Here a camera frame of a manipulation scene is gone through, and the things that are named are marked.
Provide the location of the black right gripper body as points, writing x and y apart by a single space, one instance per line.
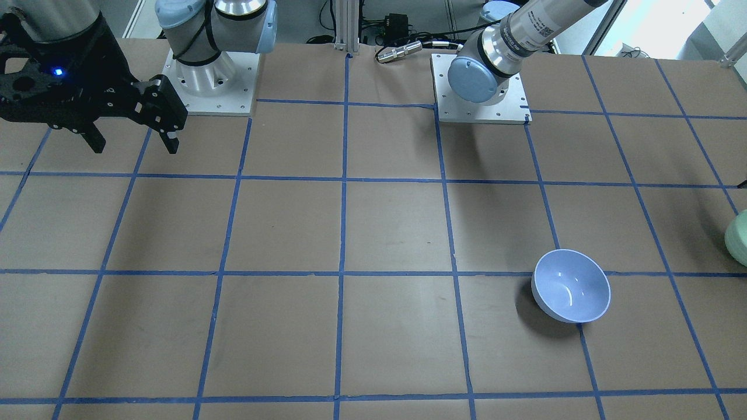
111 58

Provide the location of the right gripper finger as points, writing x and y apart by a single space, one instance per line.
170 141
93 137

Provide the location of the green bowl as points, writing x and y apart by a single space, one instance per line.
735 238

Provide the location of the blue bowl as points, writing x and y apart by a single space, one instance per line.
570 287

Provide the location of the black power adapter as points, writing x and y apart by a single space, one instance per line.
395 28

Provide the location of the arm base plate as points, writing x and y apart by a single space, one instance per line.
507 106
213 99

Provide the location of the aluminium frame post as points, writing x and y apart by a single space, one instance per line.
346 24

